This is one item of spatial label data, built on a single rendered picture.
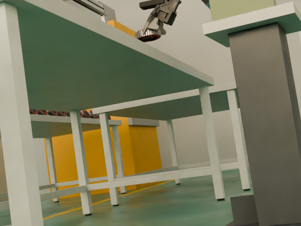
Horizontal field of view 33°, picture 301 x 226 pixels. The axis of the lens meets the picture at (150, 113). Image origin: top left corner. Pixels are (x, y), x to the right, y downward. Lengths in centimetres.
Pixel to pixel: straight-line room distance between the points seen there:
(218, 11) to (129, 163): 404
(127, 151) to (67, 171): 79
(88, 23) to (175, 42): 616
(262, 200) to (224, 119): 555
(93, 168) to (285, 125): 432
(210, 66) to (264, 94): 565
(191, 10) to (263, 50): 586
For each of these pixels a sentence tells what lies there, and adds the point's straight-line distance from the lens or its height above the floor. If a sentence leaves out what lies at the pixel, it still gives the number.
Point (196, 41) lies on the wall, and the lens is 756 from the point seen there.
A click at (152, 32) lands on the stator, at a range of 220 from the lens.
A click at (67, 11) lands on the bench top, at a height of 72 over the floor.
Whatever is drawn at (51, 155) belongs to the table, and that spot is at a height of 50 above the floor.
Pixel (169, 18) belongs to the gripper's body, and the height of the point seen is 88.
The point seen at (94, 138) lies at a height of 63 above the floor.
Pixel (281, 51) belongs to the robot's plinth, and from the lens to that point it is 183.
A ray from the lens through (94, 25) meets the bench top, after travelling 156.
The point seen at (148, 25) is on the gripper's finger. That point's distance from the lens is 219.
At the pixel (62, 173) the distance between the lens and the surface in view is 614.
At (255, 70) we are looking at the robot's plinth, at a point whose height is 56.
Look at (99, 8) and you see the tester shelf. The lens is 262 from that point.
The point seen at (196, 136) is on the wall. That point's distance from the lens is 744.
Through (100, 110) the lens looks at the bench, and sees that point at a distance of 383.
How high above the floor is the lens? 30
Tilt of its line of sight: 5 degrees up
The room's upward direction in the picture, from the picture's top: 8 degrees counter-clockwise
